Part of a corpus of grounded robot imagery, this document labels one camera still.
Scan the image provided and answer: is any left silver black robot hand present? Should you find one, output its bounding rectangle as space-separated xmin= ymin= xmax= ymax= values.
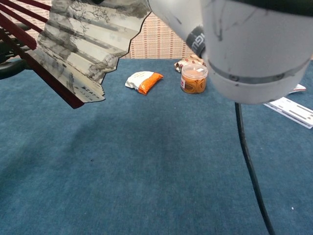
xmin=0 ymin=23 xmax=28 ymax=80

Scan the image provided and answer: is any red-framed paper folding fan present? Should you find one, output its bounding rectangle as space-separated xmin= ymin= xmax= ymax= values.
xmin=0 ymin=0 xmax=152 ymax=110

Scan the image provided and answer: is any white plastic folding stand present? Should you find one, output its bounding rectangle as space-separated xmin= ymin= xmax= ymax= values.
xmin=263 ymin=96 xmax=313 ymax=129

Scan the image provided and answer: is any orange and white snack packet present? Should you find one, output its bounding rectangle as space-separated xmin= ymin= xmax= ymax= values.
xmin=125 ymin=70 xmax=164 ymax=95

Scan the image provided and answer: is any gold brown patterned packet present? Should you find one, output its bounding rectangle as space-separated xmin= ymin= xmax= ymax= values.
xmin=174 ymin=55 xmax=207 ymax=73

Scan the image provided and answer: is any clear jar of rubber bands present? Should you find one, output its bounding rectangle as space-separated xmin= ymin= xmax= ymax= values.
xmin=180 ymin=63 xmax=209 ymax=94

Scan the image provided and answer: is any blue felt table cloth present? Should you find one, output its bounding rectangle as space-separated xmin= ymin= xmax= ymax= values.
xmin=0 ymin=58 xmax=313 ymax=235

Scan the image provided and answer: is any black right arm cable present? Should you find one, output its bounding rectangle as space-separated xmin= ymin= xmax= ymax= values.
xmin=234 ymin=102 xmax=276 ymax=235

